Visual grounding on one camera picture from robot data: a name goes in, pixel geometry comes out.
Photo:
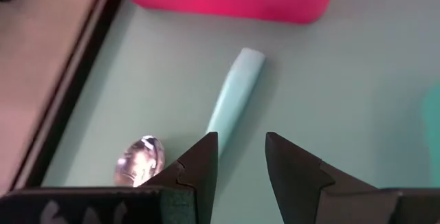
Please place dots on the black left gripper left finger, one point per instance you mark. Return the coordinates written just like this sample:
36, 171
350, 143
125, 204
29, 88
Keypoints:
192, 182

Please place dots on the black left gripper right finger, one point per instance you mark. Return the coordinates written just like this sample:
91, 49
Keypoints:
302, 182

